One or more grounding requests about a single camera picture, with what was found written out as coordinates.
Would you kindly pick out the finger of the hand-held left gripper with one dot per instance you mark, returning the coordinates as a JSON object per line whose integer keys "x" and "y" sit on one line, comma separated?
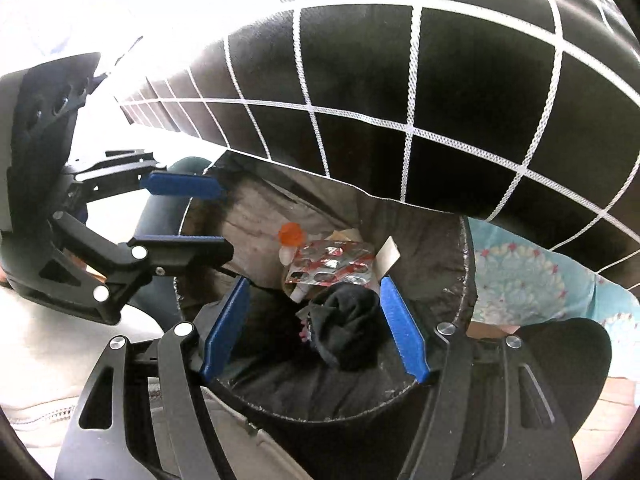
{"x": 185, "y": 185}
{"x": 180, "y": 252}

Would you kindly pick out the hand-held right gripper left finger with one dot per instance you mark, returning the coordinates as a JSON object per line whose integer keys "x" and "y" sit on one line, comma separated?
{"x": 225, "y": 330}

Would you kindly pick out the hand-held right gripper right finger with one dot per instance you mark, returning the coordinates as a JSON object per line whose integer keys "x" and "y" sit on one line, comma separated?
{"x": 402, "y": 335}

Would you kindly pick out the black sock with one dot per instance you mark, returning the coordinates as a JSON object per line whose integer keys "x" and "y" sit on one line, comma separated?
{"x": 345, "y": 330}

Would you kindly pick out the small pink object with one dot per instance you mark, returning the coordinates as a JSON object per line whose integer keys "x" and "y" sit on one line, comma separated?
{"x": 303, "y": 332}

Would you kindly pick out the black trash bin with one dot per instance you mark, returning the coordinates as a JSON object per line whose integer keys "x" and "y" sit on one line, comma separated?
{"x": 260, "y": 400}

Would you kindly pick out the white paper card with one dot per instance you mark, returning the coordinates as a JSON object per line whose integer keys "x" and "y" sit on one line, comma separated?
{"x": 387, "y": 257}

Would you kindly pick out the red silver blister pack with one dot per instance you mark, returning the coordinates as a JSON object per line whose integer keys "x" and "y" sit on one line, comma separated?
{"x": 330, "y": 265}

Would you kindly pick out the orange capped small bottle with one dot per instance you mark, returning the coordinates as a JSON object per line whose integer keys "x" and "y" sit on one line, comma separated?
{"x": 291, "y": 235}

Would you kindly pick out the brown cardboard piece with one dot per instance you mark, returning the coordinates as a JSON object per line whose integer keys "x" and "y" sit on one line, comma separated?
{"x": 345, "y": 235}

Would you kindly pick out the teal printed bed sheet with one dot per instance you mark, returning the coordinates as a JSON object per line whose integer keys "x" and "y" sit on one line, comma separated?
{"x": 525, "y": 280}

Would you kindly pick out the black white checked blanket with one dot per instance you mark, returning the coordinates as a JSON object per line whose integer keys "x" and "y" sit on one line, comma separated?
{"x": 450, "y": 85}

